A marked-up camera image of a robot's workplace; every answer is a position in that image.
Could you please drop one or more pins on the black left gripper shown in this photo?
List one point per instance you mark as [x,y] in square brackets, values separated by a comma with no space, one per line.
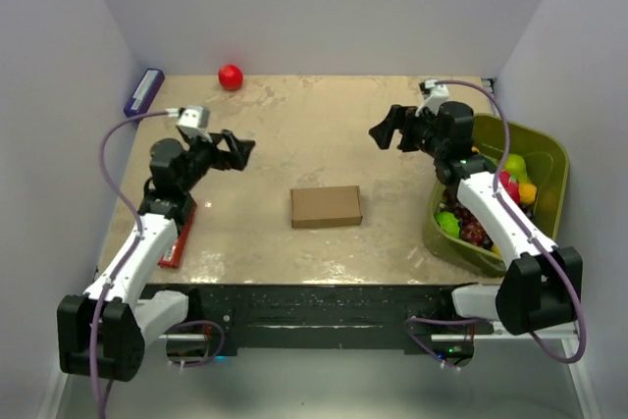
[227,161]

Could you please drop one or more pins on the red apple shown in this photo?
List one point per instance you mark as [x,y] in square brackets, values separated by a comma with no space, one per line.
[230,77]

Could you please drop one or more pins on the olive green plastic basket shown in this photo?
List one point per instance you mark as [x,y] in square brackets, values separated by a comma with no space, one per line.
[539,166]

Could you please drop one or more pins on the green toy pear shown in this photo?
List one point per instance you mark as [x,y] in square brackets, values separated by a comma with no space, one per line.
[516,166]

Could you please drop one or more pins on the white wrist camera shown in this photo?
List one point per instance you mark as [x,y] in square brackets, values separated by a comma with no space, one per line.
[435,94]
[192,122]

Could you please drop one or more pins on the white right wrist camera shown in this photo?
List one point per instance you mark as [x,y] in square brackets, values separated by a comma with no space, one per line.
[435,94]

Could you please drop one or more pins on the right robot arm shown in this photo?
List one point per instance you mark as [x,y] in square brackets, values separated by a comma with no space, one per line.
[542,284]

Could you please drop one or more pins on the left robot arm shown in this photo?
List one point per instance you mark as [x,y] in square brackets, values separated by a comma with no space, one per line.
[105,331]

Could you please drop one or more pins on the bright green toy vegetable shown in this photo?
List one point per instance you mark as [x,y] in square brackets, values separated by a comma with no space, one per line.
[449,223]

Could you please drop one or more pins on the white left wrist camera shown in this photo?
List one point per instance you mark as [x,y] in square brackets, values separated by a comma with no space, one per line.
[192,122]

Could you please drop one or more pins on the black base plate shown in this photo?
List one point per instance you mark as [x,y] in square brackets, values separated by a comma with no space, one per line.
[348,317]

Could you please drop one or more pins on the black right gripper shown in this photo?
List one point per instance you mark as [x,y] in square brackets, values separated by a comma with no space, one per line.
[384,131]

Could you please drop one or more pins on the yellow toy lemon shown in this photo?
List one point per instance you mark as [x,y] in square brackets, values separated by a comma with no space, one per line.
[527,193]

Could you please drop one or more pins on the pink dragon fruit toy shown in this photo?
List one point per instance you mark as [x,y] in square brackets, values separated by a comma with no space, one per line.
[510,185]

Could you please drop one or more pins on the dark red toy grapes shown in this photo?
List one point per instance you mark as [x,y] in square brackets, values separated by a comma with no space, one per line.
[471,229]

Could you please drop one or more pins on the brown cardboard box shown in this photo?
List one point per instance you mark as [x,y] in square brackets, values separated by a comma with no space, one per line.
[325,207]

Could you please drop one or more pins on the red rectangular packet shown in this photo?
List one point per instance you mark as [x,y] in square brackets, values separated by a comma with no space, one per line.
[179,242]

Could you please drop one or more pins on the purple rectangular box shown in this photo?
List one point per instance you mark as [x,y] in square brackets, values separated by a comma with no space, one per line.
[144,93]

